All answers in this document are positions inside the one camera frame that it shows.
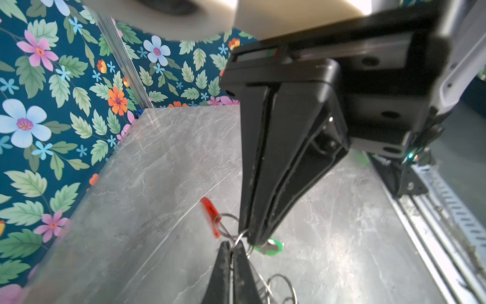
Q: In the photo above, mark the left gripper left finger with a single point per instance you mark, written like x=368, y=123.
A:
x=218, y=290

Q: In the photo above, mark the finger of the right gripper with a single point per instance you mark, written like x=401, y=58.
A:
x=255, y=111

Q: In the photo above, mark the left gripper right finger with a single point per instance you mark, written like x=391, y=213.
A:
x=244, y=286

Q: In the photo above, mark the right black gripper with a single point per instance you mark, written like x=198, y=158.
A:
x=376, y=83

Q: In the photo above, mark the green-capped key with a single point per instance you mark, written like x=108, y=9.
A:
x=271, y=248

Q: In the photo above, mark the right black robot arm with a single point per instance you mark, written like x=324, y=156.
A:
x=382, y=84

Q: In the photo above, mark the aluminium mounting rail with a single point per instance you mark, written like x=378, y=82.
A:
x=448, y=237

